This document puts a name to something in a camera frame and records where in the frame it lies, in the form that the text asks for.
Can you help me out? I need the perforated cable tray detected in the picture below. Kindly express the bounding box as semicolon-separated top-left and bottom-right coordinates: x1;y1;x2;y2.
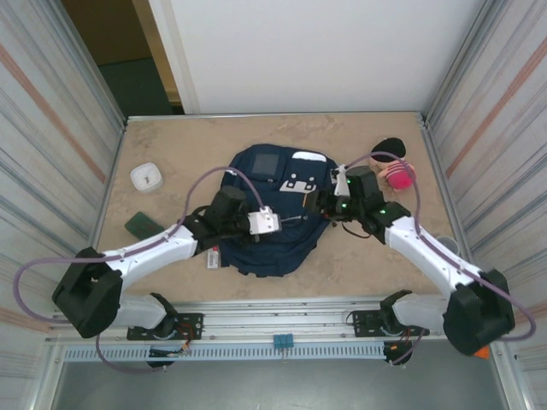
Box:
62;344;385;363

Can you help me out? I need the small white square container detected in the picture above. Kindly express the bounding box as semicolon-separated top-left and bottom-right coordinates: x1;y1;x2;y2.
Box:
130;161;165;194

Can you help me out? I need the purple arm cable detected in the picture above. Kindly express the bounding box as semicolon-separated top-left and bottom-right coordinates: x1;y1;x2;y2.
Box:
12;167;268;375
344;152;538;343

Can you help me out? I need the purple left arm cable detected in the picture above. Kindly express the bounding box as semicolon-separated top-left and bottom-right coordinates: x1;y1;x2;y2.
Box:
12;167;268;375

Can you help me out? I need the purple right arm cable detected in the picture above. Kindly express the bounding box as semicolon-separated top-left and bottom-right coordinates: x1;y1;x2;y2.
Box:
344;152;538;343

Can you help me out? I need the grey plastic cup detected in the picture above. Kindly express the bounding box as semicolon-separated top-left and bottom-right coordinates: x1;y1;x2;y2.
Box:
435;234;459;258

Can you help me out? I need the plush doll with pink shirt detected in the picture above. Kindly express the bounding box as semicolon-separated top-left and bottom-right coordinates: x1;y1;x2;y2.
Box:
368;137;418;191

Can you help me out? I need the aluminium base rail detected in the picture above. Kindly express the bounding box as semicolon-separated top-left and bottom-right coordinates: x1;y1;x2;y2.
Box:
44;298;514;345

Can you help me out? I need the green translucent case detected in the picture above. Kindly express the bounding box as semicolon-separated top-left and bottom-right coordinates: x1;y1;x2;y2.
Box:
124;211;164;239

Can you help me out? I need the navy blue backpack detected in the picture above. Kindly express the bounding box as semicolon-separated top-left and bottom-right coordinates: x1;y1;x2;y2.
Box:
216;143;337;278

